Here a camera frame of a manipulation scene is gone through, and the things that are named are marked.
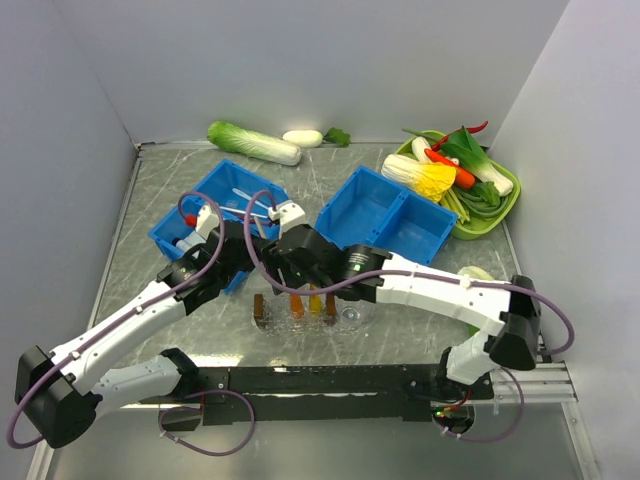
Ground yellow capped tube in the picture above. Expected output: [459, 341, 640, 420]
[308, 294, 324, 317]

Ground orange toothpaste tube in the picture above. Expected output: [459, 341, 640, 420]
[289, 294, 305, 321]

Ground clear plastic cup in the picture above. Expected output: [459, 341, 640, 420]
[336, 299, 374, 330]

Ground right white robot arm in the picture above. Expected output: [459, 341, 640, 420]
[257, 225, 540, 399]

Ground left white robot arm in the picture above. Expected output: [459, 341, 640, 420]
[15, 221, 253, 448]

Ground grey metal toothbrush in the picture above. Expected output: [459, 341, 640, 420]
[253, 216, 270, 239]

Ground red blue toothbrush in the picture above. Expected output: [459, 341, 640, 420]
[219, 206, 271, 221]

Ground white toothpaste tube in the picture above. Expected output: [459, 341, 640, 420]
[173, 231, 206, 252]

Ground white toothbrush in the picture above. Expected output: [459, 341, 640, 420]
[232, 188, 270, 210]

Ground green vegetable tray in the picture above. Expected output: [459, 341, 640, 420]
[396, 125, 521, 240]

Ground left blue storage bin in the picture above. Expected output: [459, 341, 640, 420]
[148, 159, 289, 295]

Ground blue storage bin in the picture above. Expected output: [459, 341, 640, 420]
[148, 159, 289, 295]
[315, 166, 457, 266]

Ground right blue storage bin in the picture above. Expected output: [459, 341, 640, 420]
[315, 166, 457, 266]

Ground white radish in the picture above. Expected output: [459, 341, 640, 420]
[282, 130, 324, 149]

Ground green napa cabbage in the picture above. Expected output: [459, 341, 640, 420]
[207, 121, 302, 166]

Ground yellow white cabbage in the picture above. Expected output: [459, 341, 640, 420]
[380, 154, 456, 203]

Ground small green cabbage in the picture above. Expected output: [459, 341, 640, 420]
[457, 266, 495, 337]

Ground orange carrot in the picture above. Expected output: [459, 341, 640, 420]
[424, 148, 476, 190]

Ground red chili pepper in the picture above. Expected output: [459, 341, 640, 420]
[430, 120, 489, 152]

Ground green beans bundle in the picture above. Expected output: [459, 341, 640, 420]
[440, 188, 506, 225]

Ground bok choy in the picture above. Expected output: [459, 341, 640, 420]
[440, 127, 513, 197]

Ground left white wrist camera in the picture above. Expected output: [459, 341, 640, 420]
[184, 204, 220, 244]

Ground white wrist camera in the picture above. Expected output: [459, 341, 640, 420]
[184, 204, 220, 244]
[268, 200, 308, 238]

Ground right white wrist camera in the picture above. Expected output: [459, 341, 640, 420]
[268, 200, 308, 238]

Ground black base frame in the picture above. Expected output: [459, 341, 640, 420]
[134, 363, 496, 434]

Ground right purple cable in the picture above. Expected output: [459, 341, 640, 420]
[242, 189, 576, 357]

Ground purple cable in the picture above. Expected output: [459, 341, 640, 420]
[242, 189, 576, 357]
[5, 190, 227, 450]

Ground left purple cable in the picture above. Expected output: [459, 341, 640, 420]
[5, 190, 227, 450]

